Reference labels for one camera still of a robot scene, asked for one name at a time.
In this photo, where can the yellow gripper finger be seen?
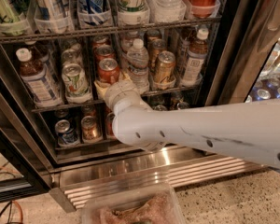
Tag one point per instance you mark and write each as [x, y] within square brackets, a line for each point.
[101, 88]
[123, 76]

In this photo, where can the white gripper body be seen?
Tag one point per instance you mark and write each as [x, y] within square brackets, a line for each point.
[116, 90]

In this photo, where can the red coke can front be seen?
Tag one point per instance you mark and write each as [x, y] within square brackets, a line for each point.
[108, 70]

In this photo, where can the red coke can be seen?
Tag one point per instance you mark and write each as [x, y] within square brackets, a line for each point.
[108, 70]
[100, 40]
[103, 52]

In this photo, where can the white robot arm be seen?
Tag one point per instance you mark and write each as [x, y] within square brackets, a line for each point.
[248, 131]

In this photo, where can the clear water bottle middle shelf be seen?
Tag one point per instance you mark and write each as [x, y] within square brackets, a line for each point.
[137, 59]

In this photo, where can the clear water bottle shelf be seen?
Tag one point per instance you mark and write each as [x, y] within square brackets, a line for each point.
[137, 59]
[166, 10]

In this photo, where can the white green soda can front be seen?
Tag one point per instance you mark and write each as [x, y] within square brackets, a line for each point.
[74, 79]

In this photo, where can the white green soda can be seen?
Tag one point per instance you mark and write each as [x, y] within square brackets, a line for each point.
[71, 56]
[74, 79]

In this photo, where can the green can bottom shelf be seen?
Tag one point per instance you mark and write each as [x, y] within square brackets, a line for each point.
[160, 108]

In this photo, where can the gold can front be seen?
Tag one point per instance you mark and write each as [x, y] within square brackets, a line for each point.
[164, 67]

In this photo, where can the red coke can rear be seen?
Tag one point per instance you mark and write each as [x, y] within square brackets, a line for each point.
[100, 40]

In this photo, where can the red can bottom shelf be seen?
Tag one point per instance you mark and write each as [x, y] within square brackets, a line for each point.
[108, 125]

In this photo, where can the orange can bottom shelf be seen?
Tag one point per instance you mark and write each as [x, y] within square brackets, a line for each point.
[90, 129]

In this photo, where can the white green soda can rear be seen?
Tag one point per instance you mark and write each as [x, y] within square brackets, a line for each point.
[71, 56]

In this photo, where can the gold can rear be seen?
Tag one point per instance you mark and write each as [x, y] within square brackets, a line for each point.
[151, 35]

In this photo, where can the blue pepsi can bottom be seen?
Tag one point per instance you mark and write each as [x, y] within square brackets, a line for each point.
[66, 133]

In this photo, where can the gold can bottom shelf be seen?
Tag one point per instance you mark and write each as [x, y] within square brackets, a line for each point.
[182, 105]

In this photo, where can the white green can top shelf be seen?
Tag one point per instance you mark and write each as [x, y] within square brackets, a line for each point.
[133, 12]

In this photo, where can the blue white can top shelf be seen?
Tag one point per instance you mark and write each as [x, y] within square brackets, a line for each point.
[93, 13]

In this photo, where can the clear water bottle top shelf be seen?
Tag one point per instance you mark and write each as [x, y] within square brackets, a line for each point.
[166, 10]

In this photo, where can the steel fridge vent grille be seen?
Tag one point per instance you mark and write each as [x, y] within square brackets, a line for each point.
[178, 166]

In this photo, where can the silver can top shelf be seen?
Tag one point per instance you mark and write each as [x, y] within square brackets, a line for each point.
[53, 16]

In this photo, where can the glass fridge door right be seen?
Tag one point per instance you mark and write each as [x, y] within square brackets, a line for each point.
[246, 35]

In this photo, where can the iced tea bottle left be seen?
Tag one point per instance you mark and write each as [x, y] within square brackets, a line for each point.
[37, 77]

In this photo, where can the iced tea bottle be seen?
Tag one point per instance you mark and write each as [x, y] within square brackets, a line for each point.
[37, 77]
[196, 55]

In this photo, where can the iced tea bottle right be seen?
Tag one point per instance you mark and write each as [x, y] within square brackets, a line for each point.
[196, 55]

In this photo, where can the clear plastic food container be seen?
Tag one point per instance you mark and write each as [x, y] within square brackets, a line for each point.
[156, 204]

